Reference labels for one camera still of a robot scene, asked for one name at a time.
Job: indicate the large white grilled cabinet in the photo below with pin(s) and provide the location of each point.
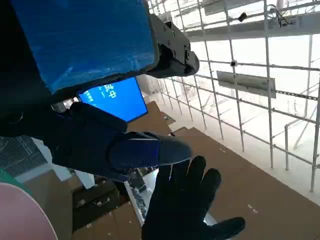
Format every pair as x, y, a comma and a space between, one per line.
17, 155

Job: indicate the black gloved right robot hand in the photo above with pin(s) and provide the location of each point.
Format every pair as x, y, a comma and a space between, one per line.
180, 200

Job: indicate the black case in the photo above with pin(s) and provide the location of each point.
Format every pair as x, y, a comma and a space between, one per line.
95, 200

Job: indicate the blue monitor screen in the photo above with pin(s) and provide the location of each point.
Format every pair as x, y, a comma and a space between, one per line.
120, 100

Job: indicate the pink bowl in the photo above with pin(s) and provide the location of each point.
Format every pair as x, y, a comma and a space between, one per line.
20, 215

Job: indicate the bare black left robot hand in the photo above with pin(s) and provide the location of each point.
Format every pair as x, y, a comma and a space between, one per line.
87, 37

